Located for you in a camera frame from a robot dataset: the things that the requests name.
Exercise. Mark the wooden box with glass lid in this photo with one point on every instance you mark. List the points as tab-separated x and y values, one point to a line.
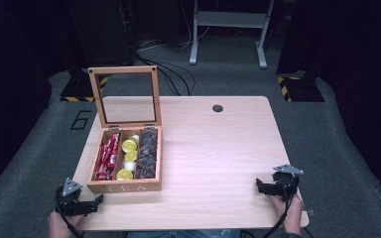
129	188

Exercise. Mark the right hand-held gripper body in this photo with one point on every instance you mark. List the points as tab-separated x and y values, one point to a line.
284	182

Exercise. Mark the dark packets in box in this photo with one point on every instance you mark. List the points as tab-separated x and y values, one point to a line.
146	155

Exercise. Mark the white metal desk frame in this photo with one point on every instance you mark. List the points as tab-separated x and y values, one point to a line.
231	19

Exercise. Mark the bundle of red packets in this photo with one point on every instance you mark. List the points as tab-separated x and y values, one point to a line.
107	155

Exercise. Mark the white capsule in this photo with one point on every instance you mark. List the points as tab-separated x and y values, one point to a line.
129	166

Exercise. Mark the black cabinet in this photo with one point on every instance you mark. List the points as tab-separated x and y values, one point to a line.
102	29

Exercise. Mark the black stand base hazard stripes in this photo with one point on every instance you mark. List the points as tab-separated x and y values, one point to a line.
79	89
302	90

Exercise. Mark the person's left hand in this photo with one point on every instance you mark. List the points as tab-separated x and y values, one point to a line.
59	225

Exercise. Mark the person's right hand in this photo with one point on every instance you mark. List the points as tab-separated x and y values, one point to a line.
292	214

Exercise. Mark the dark round table grommet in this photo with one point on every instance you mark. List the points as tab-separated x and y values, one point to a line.
217	108

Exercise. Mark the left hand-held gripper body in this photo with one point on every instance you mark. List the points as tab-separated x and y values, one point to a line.
70	197

